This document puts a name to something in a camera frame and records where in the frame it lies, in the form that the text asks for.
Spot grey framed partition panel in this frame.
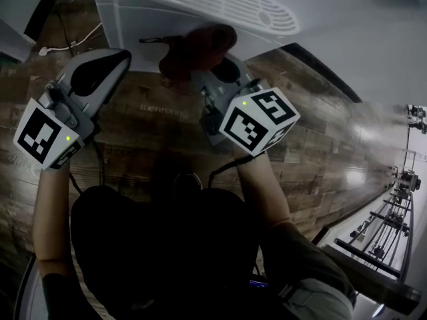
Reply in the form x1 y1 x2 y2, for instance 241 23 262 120
13 255 46 320

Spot person's right black shoe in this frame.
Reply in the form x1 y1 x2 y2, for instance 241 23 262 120
173 171 203 193

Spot person's left forearm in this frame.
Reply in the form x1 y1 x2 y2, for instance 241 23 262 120
32 167 80 279

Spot white water dispenser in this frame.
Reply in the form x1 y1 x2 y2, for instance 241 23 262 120
89 0 302 75

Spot black metal rig frame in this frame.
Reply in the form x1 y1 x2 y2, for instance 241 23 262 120
334 150 422 279

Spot brown wiping cloth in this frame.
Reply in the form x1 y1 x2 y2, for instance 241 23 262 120
138 23 239 83

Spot dark grey printed T-shirt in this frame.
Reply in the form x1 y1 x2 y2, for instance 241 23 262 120
41 185 357 320

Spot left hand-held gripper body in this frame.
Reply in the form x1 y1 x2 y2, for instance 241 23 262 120
13 81 101 171

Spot black wrist strap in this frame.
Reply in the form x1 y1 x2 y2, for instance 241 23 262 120
208 151 265 189

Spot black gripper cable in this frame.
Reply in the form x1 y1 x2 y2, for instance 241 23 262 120
68 138 107 195

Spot person's right forearm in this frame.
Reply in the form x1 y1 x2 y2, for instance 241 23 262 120
236 151 295 237

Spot light grey hip bag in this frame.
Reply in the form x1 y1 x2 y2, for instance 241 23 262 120
283 277 356 320

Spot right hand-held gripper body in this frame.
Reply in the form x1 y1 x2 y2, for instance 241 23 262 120
198 77 302 158

